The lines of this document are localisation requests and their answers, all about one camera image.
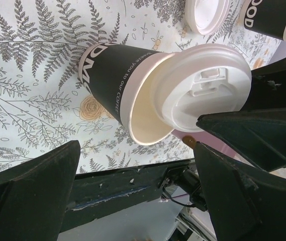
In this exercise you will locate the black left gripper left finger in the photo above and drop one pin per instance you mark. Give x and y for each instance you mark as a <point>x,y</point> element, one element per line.
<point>34,194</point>

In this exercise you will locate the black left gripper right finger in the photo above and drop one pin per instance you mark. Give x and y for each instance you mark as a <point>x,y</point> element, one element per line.
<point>244,203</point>

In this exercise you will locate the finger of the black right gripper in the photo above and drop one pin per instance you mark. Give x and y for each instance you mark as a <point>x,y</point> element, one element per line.
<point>268,87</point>
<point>259,136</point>

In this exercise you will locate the white plastic cup lid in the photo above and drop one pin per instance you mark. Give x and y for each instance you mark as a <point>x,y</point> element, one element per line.
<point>205,79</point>

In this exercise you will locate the black single paper cup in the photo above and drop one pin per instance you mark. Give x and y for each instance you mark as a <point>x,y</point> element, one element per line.
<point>119,77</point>

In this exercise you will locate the stack of paper cups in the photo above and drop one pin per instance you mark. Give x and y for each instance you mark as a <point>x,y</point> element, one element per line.
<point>266,17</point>

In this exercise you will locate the pink straw holder cup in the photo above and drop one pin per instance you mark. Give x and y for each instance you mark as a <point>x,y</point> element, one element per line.
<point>190,140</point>

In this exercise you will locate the white plastic cup lids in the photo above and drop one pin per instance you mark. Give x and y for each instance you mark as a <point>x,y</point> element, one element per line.
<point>206,18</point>

